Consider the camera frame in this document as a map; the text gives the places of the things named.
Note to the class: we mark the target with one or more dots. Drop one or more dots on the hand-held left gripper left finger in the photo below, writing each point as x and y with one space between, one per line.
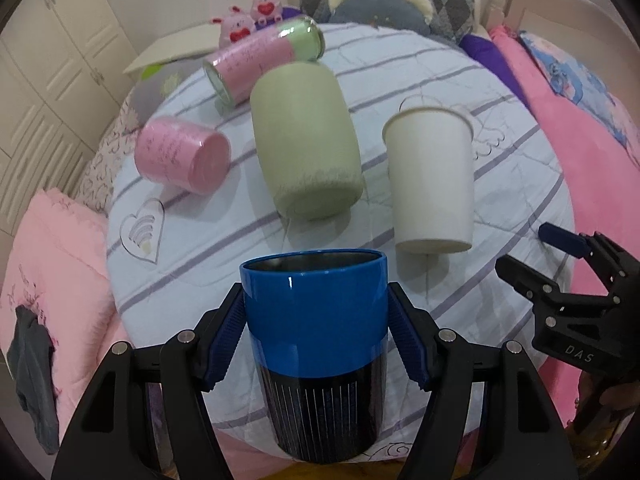
224 342

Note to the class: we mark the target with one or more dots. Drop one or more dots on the grey cloth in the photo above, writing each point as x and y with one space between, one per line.
35 375

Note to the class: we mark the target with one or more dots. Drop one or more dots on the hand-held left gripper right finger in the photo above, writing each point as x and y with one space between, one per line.
407 342

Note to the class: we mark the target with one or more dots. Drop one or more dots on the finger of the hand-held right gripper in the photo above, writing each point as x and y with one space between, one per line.
535 285
562 239

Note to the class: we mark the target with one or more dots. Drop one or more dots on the purple cloth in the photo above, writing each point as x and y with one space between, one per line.
492 62

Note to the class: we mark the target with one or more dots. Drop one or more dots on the blue and black cup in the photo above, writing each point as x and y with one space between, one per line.
312 320

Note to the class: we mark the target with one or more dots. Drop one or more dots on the white paper cup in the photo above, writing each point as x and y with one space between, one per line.
430 175

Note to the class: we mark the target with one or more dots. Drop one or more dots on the blue cartoon pillow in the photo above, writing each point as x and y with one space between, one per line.
590 85

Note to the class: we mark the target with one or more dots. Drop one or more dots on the pink plush pig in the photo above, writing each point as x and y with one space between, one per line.
237 27
264 6

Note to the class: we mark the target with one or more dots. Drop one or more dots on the cream flat board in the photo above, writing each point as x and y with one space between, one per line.
175 45

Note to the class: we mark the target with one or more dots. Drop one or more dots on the short pink cup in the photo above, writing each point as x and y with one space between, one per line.
175 152

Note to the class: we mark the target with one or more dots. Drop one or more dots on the pink embroidered blanket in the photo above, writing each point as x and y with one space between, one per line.
65 255

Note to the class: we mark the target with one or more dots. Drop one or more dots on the white striped quilt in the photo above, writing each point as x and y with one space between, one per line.
430 80

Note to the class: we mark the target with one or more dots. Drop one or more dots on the cream wardrobe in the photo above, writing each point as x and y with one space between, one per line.
55 60

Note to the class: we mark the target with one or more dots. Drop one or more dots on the pink and green glass cup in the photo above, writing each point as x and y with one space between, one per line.
255 57

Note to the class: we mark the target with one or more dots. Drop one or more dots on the grey bear cushion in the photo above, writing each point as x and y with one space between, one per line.
380 7

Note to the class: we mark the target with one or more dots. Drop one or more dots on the pink fleece blanket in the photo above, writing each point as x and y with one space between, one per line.
560 110

